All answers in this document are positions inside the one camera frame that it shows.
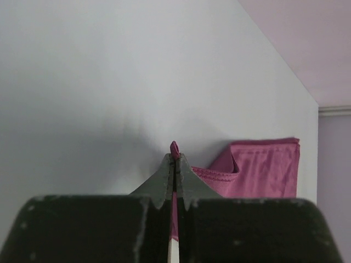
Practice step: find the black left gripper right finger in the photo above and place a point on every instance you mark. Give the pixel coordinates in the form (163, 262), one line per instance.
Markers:
(216, 229)

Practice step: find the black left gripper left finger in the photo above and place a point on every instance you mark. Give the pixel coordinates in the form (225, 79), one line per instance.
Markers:
(96, 228)

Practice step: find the purple cloth napkin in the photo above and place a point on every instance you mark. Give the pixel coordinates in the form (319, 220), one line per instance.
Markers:
(255, 169)

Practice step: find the right aluminium frame post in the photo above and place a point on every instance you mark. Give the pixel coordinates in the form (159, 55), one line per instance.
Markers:
(334, 111)

